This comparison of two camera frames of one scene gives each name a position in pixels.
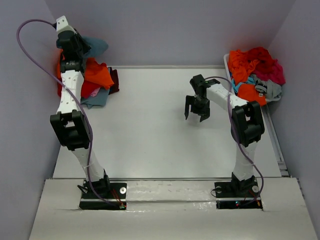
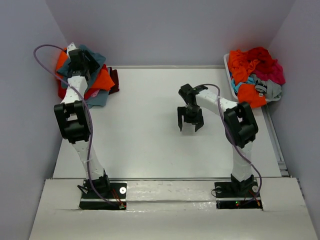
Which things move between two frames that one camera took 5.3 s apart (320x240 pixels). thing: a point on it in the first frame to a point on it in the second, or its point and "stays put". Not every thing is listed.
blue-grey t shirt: [98, 46] to [101, 98]
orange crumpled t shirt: [241, 65] stays put
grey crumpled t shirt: [273, 91] stays put
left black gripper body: [82, 47] to [90, 66]
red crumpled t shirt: [265, 61] stays put
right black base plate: [237, 194] stays put
